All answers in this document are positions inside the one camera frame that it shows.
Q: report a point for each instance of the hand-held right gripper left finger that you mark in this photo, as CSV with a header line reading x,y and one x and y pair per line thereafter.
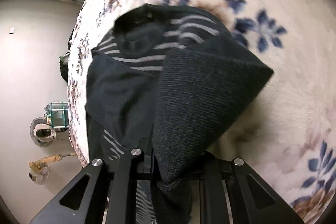
x,y
126,179

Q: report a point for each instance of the round grey appliance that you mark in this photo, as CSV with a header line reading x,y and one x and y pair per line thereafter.
x,y
39,132

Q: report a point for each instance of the floral bedspread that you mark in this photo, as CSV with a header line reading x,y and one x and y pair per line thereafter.
x,y
275,82

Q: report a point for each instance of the white plastic item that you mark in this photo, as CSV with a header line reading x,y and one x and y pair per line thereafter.
x,y
39,178

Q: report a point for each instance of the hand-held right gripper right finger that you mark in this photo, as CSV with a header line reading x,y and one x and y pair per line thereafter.
x,y
212,187

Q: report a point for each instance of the dark striped sweater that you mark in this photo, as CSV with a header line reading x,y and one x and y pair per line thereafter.
x,y
197,95

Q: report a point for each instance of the teal storage rack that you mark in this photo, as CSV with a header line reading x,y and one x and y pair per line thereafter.
x,y
56,115

